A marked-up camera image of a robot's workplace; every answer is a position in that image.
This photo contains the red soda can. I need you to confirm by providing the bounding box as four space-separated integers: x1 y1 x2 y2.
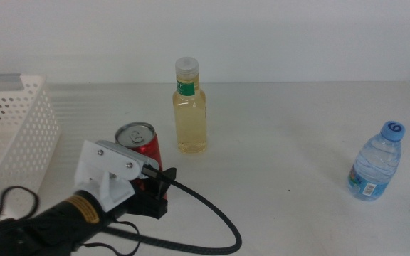
115 122 169 201

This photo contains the yellow liquid bottle green label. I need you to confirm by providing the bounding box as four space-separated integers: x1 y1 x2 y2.
172 56 208 154

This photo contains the water bottle blue cap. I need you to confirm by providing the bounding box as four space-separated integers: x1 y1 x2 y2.
347 120 406 202

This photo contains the white perforated plastic basket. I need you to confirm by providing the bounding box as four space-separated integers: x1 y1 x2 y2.
0 73 62 221

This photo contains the thin black cable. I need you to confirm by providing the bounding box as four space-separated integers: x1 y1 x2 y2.
78 219 142 256
0 185 41 228

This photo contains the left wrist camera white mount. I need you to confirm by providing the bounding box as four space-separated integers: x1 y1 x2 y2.
73 139 152 213

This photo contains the thick braided black cable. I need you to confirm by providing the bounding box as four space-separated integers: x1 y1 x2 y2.
101 165 243 256

